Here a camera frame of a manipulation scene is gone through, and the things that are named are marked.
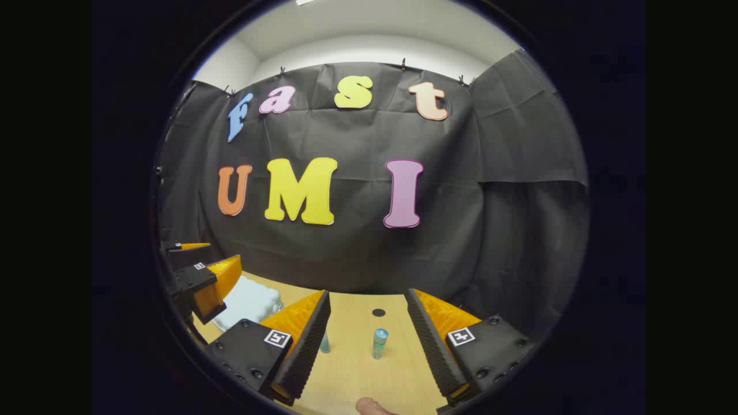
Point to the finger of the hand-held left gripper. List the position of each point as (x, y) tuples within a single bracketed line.
[(187, 258), (199, 282)]

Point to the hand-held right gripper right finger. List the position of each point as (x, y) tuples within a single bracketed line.
[(429, 346)]

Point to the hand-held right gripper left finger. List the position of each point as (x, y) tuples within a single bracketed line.
[(305, 346)]

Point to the silver white squeeze tube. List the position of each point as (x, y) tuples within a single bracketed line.
[(325, 344)]

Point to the blue-green bottle with blue cap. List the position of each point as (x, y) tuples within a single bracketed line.
[(379, 344)]

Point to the black backdrop cloth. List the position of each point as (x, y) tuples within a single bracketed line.
[(357, 253)]

